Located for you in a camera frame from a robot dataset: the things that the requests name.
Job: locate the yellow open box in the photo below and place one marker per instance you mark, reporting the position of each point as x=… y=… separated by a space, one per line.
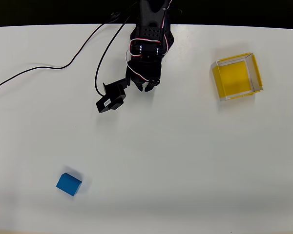
x=234 y=75

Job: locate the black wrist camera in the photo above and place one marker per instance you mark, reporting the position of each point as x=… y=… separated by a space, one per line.
x=112 y=98

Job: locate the blue cube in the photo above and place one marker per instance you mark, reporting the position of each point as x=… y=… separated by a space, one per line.
x=69 y=184

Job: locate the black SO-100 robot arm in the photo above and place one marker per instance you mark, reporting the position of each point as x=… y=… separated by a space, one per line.
x=149 y=26

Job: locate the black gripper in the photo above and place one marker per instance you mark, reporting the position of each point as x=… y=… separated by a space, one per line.
x=142 y=77

